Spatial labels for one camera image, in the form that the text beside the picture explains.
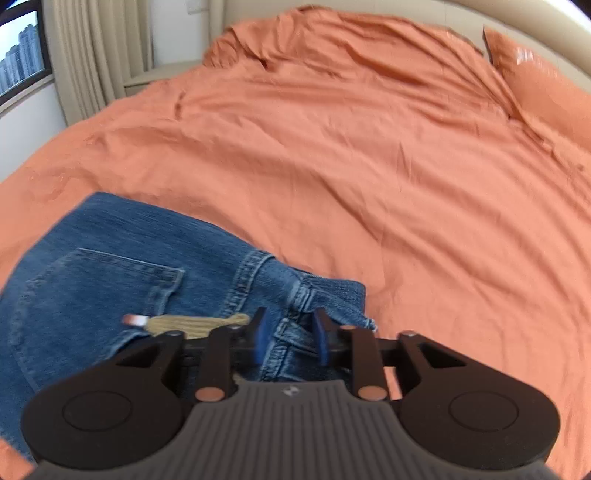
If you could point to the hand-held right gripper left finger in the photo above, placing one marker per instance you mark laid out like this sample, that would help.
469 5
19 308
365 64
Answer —
259 337

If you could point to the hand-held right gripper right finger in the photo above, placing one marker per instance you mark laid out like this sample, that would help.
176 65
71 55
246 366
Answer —
321 339

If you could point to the blue denim pants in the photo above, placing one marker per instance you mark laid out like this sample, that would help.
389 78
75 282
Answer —
115 240

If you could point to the orange bed sheet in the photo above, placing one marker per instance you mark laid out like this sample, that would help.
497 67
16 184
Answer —
346 161

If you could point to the beige curtain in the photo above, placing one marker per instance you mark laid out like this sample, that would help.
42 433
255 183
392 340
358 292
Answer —
97 50

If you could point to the orange pillow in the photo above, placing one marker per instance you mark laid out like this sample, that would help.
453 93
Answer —
545 87

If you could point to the window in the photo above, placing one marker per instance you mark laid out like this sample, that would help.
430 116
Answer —
21 50

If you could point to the beige padded headboard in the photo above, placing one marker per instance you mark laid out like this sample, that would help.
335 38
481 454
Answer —
531 23

